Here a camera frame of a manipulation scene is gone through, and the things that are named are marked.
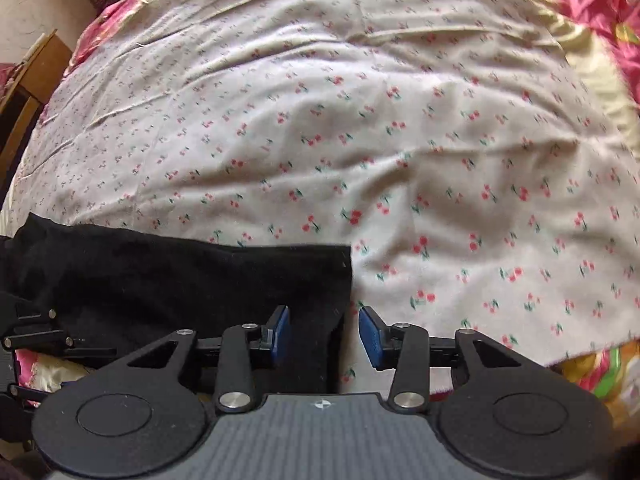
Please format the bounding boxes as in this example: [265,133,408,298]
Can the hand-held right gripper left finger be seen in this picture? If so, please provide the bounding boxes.
[100,304,292,413]

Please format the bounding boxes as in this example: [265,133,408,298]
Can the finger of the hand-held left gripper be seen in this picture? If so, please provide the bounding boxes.
[0,292,76,358]
[0,384,46,443]

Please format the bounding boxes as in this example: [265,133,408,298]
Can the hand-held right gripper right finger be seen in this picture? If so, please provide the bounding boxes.
[357,306,551,415]

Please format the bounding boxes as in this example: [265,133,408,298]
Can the black pants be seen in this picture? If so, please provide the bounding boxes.
[0,212,353,396]

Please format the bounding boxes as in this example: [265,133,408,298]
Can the bed with cherry-print sheet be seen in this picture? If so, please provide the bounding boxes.
[0,0,640,441]
[2,0,640,396]

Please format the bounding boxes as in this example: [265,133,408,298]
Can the wooden desk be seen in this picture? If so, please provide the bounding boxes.
[0,30,73,181]

